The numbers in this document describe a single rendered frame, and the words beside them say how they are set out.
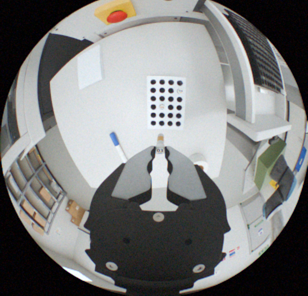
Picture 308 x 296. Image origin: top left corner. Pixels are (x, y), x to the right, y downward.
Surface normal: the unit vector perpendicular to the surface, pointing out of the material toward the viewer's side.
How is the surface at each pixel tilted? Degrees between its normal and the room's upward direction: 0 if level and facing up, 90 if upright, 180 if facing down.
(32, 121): 90
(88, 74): 0
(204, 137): 0
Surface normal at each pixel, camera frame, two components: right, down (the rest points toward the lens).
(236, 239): -0.25, -0.86
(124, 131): -0.05, 0.47
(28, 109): 0.98, -0.15
